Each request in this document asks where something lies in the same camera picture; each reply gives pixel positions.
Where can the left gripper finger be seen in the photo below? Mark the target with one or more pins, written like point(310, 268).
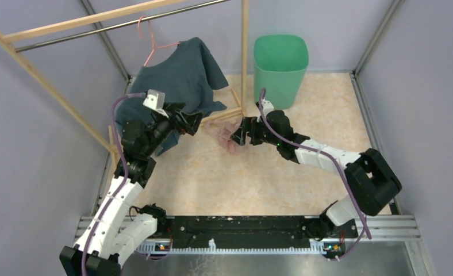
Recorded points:
point(188, 123)
point(173, 110)

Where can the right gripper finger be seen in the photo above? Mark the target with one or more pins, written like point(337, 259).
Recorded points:
point(240, 134)
point(256, 138)

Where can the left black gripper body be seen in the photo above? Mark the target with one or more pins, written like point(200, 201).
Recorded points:
point(162, 126)

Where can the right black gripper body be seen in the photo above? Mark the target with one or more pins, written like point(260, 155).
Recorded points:
point(267, 138)

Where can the pink plastic trash bag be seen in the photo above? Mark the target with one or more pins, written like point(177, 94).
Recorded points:
point(222, 132)

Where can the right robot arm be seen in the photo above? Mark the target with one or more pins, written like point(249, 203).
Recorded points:
point(367, 177)

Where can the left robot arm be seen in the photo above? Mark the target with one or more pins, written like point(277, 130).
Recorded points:
point(104, 247)

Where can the green plastic trash bin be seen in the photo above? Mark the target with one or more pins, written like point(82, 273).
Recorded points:
point(280, 63)

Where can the dark teal t-shirt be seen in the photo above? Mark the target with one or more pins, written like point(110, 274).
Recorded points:
point(189, 75)

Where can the pink clothes hanger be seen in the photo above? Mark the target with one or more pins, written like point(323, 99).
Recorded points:
point(154, 45)

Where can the metal hanging rod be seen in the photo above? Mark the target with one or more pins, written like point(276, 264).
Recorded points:
point(117, 26)

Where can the wooden clothes rack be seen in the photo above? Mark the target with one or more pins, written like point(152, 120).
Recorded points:
point(34, 128)

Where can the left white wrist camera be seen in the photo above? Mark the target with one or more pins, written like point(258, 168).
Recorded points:
point(154, 100)

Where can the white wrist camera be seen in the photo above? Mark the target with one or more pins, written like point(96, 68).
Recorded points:
point(154, 100)
point(264, 107)

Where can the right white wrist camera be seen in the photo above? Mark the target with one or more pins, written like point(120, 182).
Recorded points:
point(264, 107)

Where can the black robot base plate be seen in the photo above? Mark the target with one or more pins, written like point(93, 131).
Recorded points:
point(250, 232)

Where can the white toothed cable rail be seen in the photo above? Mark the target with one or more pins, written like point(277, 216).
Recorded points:
point(151, 247)

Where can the aluminium frame post left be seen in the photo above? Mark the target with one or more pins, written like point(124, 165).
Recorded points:
point(107, 43)

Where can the aluminium frame post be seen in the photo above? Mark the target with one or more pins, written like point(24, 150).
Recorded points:
point(107, 43)
point(380, 30)

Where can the aluminium frame post right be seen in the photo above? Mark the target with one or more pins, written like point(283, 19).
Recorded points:
point(380, 30)

